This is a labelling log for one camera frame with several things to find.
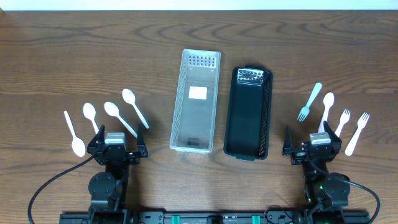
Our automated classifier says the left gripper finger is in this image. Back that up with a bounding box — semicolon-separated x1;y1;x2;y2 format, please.
88;124;105;147
137;124;146;151

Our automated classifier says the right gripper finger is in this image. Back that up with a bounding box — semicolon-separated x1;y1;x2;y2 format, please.
283;126;293;150
323;121;342;144

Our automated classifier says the white plastic fork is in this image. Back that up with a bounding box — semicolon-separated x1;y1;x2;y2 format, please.
345;113;370;156
335;109;351;137

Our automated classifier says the white plastic spoon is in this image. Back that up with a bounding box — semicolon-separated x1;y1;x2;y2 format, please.
83;103;99;133
63;111;85;157
318;92;335;133
122;88;149;129
104;101;137;137

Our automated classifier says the mint green plastic fork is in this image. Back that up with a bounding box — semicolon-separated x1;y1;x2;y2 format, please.
297;82;322;122

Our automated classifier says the dark green plastic basket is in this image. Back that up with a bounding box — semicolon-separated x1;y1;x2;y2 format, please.
223;65;273;161

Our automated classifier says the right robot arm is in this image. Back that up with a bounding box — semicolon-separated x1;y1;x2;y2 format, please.
282;121;350;223

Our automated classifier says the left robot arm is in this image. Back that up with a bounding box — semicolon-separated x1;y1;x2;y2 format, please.
86;126;148;224

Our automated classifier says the clear plastic perforated basket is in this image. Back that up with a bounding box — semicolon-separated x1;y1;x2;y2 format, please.
170;49;221;154

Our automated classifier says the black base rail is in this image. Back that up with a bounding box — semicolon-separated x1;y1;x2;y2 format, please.
59;210;370;224

